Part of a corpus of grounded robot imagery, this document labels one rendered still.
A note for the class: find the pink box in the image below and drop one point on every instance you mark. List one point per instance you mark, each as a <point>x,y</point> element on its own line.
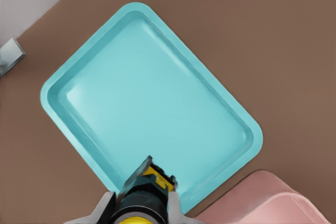
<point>265,203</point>

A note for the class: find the pale blue-green tray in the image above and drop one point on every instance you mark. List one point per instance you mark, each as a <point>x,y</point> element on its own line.
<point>149,95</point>

